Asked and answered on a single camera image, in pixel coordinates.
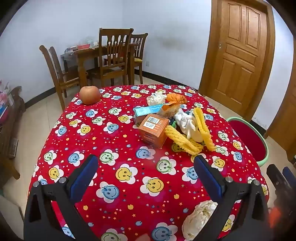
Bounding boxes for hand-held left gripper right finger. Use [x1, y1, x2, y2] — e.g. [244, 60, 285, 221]
[193, 155, 271, 241]

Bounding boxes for orange snack packet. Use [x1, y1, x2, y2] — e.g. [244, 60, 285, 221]
[157, 104, 182, 119]

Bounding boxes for red smiley flower tablecloth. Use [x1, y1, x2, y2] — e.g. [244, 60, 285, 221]
[28, 85, 270, 241]

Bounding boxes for wooden chair with yellow cushion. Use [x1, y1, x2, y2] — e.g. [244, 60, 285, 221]
[128, 33, 149, 85]

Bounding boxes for green basin with red inside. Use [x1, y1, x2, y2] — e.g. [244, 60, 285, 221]
[226, 117, 269, 168]

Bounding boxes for pink and blue object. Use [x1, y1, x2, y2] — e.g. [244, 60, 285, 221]
[0, 80, 11, 121]

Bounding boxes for yellow chenille strips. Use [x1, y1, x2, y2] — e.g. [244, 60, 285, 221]
[165, 125, 204, 156]

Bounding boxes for teal and white box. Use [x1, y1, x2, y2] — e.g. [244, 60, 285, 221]
[133, 103, 165, 124]

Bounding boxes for tall wooden slat-back chair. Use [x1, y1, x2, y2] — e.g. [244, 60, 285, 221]
[87, 28, 134, 88]

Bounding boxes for white tissue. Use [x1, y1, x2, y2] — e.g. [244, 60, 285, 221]
[147, 91, 167, 106]

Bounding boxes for large white paper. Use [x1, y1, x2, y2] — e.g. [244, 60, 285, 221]
[181, 200, 218, 241]

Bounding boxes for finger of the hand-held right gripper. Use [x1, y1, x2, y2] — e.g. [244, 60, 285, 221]
[266, 164, 289, 197]
[282, 166, 296, 186]

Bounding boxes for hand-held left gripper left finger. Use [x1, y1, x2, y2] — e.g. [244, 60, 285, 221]
[23, 154, 100, 241]

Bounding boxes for wooden panel door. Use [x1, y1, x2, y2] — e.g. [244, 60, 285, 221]
[198, 0, 276, 121]

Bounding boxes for white plastic bag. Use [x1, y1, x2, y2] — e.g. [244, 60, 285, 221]
[174, 111, 204, 142]

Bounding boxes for wooden dining table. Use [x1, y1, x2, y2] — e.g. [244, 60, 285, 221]
[61, 44, 136, 89]

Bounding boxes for grey cloth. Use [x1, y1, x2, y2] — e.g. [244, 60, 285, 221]
[60, 52, 78, 68]

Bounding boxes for wooden chair with armrests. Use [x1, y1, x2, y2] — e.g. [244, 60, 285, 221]
[39, 45, 81, 111]

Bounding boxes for orange cardboard box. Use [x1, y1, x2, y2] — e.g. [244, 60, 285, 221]
[138, 113, 170, 149]

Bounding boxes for wooden side door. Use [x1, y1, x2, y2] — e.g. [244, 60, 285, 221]
[266, 67, 296, 164]

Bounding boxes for dark wooden bench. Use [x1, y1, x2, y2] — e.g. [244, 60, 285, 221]
[0, 86, 26, 188]

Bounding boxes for orange plastic bag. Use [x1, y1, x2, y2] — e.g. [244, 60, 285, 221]
[166, 93, 187, 105]

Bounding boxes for red apple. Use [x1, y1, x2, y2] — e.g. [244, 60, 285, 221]
[79, 86, 101, 105]

